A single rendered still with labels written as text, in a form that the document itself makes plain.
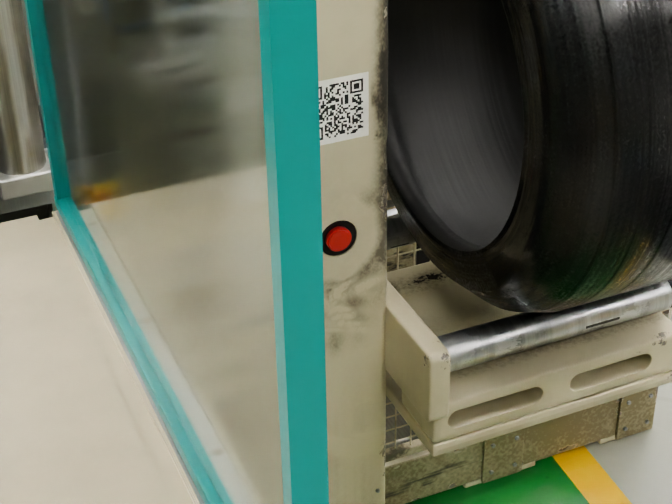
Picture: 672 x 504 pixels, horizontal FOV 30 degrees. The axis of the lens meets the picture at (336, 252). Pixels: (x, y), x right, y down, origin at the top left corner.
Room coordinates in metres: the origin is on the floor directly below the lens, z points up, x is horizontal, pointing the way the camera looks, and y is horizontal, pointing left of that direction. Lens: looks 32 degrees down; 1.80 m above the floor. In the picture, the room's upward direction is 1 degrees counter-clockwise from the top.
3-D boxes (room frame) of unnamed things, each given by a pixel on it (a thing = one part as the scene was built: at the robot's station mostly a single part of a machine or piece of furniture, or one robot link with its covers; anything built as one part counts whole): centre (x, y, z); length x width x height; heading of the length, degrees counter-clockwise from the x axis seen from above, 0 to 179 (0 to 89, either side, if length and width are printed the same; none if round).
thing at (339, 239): (1.21, 0.00, 1.06); 0.03 x 0.02 x 0.03; 113
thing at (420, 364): (1.32, -0.04, 0.90); 0.40 x 0.03 x 0.10; 23
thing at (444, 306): (1.39, -0.20, 0.80); 0.37 x 0.36 x 0.02; 23
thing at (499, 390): (1.26, -0.26, 0.84); 0.36 x 0.09 x 0.06; 113
